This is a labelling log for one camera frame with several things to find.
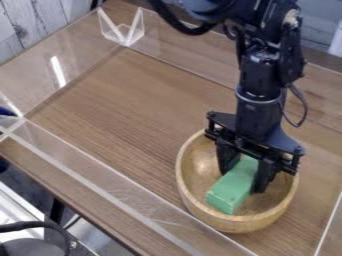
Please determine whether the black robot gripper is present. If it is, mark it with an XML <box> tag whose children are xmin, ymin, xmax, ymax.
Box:
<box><xmin>204</xmin><ymin>87</ymin><xmax>304</xmax><ymax>193</ymax></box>

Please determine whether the green rectangular block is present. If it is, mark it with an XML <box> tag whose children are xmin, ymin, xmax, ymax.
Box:
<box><xmin>205</xmin><ymin>155</ymin><xmax>257</xmax><ymax>215</ymax></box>

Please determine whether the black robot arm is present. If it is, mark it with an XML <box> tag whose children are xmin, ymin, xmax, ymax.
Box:
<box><xmin>148</xmin><ymin>0</ymin><xmax>306</xmax><ymax>193</ymax></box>

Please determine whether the brown wooden bowl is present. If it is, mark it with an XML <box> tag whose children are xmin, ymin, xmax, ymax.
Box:
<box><xmin>175</xmin><ymin>130</ymin><xmax>299</xmax><ymax>234</ymax></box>

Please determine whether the black metal table leg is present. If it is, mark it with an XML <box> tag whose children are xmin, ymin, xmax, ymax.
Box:
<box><xmin>44</xmin><ymin>198</ymin><xmax>65</xmax><ymax>243</ymax></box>

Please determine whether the blue object at left edge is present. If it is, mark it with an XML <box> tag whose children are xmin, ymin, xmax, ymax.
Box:
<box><xmin>0</xmin><ymin>106</ymin><xmax>17</xmax><ymax>117</ymax></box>

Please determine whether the clear acrylic corner bracket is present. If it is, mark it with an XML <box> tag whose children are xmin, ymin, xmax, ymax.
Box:
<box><xmin>97</xmin><ymin>8</ymin><xmax>144</xmax><ymax>47</ymax></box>

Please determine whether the black cable on floor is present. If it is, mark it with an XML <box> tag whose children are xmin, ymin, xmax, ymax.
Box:
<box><xmin>0</xmin><ymin>220</ymin><xmax>72</xmax><ymax>256</ymax></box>

